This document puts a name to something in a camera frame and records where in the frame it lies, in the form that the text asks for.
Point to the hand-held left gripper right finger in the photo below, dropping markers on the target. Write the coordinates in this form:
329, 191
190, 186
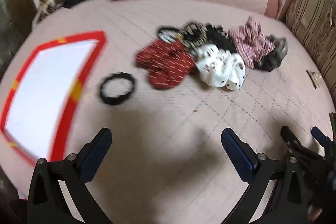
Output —
235, 150

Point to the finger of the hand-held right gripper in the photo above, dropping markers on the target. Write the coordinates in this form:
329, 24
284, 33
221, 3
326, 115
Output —
290, 136
319, 134

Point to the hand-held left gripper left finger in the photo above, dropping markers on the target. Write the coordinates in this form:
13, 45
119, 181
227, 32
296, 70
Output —
97, 150

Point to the grey fuzzy scrunchie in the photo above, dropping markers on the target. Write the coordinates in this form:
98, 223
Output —
273, 58

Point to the white sheet with red border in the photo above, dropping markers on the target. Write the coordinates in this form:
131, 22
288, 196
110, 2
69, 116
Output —
44, 87

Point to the white patterned scrunchie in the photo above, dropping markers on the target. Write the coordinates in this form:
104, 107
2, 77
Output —
212, 66

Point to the red patterned scrunchie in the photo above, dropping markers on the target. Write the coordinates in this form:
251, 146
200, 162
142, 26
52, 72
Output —
160, 61

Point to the black hair claw clip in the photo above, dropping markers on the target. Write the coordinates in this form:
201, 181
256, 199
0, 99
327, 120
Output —
220, 39

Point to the pink quilted blanket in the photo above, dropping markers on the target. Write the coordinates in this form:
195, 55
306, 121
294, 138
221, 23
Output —
170, 113

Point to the pink patterned scrunchie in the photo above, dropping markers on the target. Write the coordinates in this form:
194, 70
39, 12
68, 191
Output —
249, 40

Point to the striped beige sofa cushion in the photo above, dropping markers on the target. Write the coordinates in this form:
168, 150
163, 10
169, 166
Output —
312, 22

